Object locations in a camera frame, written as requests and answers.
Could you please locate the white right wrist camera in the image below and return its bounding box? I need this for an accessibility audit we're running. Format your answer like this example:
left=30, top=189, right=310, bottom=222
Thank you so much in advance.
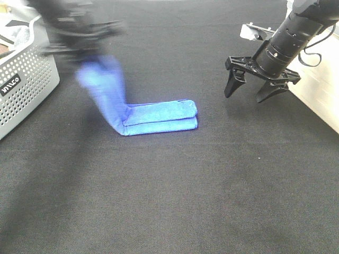
left=239, top=23, right=275, bottom=41

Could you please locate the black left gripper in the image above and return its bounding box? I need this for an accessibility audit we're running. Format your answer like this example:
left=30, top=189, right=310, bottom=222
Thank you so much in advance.
left=39, top=10, right=125, bottom=62

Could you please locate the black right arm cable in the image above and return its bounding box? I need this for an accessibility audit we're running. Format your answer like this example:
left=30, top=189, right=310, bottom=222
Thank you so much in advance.
left=299, top=23, right=337, bottom=67

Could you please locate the white plastic storage box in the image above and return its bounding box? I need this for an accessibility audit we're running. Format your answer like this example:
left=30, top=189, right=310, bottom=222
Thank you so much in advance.
left=289, top=25, right=338, bottom=132

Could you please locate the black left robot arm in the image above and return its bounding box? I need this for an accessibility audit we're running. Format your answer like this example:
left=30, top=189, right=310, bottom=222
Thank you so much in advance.
left=28, top=1, right=124, bottom=62

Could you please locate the black table mat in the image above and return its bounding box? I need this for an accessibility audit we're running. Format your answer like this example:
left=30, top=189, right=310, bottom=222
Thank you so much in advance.
left=1, top=1, right=338, bottom=253

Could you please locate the grey cloth in basket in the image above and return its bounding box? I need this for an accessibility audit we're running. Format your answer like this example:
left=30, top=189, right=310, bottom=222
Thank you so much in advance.
left=1, top=25, right=30, bottom=51

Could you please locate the grey perforated plastic basket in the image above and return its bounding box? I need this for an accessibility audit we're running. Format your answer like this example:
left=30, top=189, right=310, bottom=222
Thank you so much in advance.
left=1, top=2, right=60, bottom=138

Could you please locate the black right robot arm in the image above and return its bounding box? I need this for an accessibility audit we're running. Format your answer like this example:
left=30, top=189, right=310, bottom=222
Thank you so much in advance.
left=225, top=1, right=338, bottom=103

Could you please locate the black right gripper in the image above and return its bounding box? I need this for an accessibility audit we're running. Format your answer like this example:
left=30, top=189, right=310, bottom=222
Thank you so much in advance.
left=224, top=40, right=301, bottom=103

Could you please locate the blue microfiber towel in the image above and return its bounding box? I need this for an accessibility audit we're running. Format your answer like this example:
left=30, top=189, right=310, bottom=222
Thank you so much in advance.
left=77, top=56, right=198, bottom=136

